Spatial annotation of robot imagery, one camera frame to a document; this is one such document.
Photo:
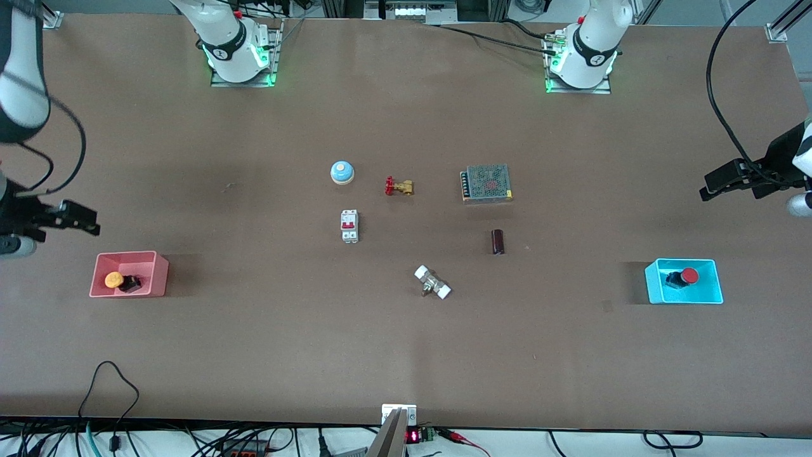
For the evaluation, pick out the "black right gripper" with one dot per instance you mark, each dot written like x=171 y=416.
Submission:
x=19 y=214

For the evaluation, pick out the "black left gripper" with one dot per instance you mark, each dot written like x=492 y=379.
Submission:
x=779 y=155

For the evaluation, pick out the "yellow push button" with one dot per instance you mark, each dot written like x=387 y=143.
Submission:
x=114 y=280

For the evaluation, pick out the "red push button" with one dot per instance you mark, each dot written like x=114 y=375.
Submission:
x=689 y=275

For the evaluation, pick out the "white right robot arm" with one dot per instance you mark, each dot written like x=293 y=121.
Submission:
x=228 y=57

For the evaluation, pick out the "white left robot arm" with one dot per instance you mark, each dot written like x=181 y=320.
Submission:
x=587 y=57

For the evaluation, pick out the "pink plastic box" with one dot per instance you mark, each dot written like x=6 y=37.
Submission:
x=155 y=282

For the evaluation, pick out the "cyan plastic box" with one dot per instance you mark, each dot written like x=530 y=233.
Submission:
x=710 y=295

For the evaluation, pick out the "dark brown cylinder capacitor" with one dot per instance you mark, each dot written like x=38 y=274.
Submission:
x=498 y=242

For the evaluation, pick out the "metal mesh power supply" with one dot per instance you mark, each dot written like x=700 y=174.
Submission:
x=488 y=184

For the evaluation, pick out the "blue call bell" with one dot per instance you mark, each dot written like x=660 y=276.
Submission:
x=342 y=172

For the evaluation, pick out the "white circuit breaker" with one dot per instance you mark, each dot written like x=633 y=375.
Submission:
x=349 y=226

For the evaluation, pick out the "metal fitting white ends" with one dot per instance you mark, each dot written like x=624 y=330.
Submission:
x=432 y=282

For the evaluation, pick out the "metal rack device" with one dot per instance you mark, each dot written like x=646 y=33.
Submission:
x=412 y=11

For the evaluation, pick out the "red digit display module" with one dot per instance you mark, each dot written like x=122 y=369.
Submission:
x=412 y=436

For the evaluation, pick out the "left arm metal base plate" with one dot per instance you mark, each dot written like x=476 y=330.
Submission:
x=602 y=90

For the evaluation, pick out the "aluminium frame profile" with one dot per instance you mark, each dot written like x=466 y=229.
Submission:
x=775 y=32
x=54 y=20

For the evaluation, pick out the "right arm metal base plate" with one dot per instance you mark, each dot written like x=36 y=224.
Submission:
x=274 y=57

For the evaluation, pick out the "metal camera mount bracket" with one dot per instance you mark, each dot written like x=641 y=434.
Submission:
x=393 y=438

